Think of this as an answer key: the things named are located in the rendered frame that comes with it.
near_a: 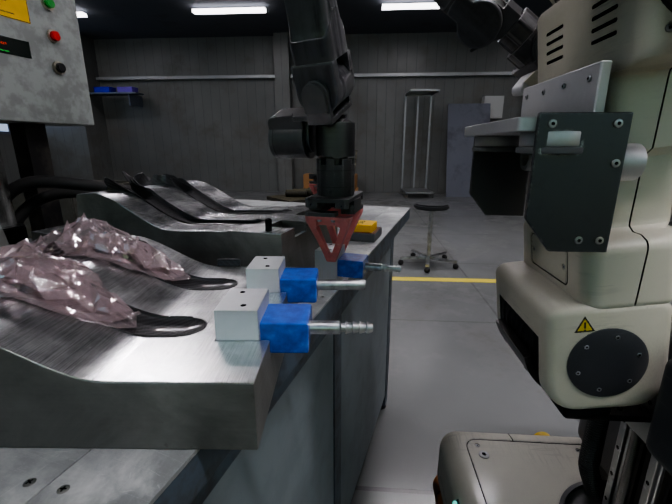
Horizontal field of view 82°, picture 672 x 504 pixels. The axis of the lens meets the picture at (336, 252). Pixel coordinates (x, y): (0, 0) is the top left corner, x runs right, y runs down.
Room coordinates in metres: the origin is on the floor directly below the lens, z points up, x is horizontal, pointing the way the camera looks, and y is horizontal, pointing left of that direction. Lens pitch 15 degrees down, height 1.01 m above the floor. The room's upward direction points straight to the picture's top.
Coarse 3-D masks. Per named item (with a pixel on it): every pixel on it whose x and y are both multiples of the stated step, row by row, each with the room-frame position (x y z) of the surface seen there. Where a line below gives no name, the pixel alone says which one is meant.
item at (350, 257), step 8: (320, 248) 0.58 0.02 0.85; (344, 248) 0.61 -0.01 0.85; (320, 256) 0.57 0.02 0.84; (344, 256) 0.58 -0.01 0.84; (352, 256) 0.58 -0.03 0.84; (360, 256) 0.58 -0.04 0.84; (320, 264) 0.57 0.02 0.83; (328, 264) 0.57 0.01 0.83; (336, 264) 0.56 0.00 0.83; (344, 264) 0.56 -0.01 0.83; (352, 264) 0.56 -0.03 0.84; (360, 264) 0.56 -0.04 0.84; (368, 264) 0.57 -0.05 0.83; (376, 264) 0.57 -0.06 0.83; (320, 272) 0.57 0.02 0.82; (328, 272) 0.57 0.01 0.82; (336, 272) 0.56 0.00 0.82; (344, 272) 0.56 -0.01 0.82; (352, 272) 0.56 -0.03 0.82; (360, 272) 0.55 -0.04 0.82
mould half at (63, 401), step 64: (64, 256) 0.39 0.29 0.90; (0, 320) 0.25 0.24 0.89; (64, 320) 0.28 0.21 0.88; (0, 384) 0.23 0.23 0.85; (64, 384) 0.23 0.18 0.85; (128, 384) 0.23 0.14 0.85; (192, 384) 0.23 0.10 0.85; (256, 384) 0.23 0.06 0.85; (128, 448) 0.23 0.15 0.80; (192, 448) 0.23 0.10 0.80; (256, 448) 0.23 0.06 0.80
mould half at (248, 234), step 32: (96, 192) 0.64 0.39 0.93; (128, 192) 0.67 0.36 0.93; (160, 192) 0.72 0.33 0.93; (128, 224) 0.61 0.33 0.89; (160, 224) 0.60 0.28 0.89; (192, 224) 0.63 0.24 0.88; (256, 224) 0.59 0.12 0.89; (192, 256) 0.57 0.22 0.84; (224, 256) 0.55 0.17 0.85; (288, 256) 0.55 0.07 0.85
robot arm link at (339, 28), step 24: (288, 0) 0.51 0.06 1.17; (312, 0) 0.50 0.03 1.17; (336, 0) 0.53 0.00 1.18; (288, 24) 0.52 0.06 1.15; (312, 24) 0.51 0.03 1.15; (336, 24) 0.52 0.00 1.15; (312, 48) 0.51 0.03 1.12; (336, 48) 0.52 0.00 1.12; (312, 72) 0.52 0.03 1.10; (336, 72) 0.52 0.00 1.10; (336, 96) 0.52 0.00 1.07
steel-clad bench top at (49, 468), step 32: (384, 224) 1.04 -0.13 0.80; (0, 448) 0.23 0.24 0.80; (32, 448) 0.23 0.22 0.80; (64, 448) 0.23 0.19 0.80; (96, 448) 0.23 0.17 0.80; (0, 480) 0.20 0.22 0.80; (32, 480) 0.20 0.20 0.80; (64, 480) 0.20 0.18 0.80; (96, 480) 0.20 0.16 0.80; (128, 480) 0.20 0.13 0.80; (160, 480) 0.20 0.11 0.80
